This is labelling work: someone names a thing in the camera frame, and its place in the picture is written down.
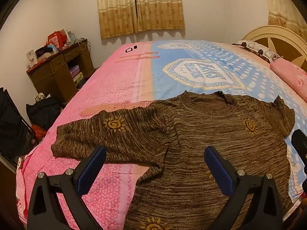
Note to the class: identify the pink pillow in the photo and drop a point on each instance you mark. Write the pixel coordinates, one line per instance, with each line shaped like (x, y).
(292, 75)

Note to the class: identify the white card box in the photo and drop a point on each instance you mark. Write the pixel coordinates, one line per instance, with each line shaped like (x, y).
(32, 58)

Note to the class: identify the brown knitted sweater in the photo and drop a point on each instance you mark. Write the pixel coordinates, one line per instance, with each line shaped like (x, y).
(178, 191)

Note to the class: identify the black bag on floor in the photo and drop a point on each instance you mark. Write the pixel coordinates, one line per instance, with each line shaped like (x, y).
(44, 112)

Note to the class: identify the beige patterned window curtain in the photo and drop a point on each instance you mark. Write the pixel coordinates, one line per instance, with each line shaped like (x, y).
(123, 17)

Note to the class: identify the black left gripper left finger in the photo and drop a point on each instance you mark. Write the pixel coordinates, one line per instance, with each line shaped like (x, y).
(45, 211)

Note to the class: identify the cream wooden headboard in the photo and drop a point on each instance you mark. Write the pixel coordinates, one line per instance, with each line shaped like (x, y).
(283, 41)

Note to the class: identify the dark wooden desk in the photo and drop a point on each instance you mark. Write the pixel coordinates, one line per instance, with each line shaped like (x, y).
(52, 76)

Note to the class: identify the pink and blue bedspread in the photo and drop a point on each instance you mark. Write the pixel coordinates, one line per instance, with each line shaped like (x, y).
(154, 71)

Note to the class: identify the red gift box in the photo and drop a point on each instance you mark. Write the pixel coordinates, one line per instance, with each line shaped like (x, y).
(57, 39)

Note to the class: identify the beige curtain by headboard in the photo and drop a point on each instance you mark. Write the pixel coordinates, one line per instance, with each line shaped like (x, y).
(284, 13)

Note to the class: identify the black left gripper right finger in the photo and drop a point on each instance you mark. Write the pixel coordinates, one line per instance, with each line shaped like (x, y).
(264, 211)

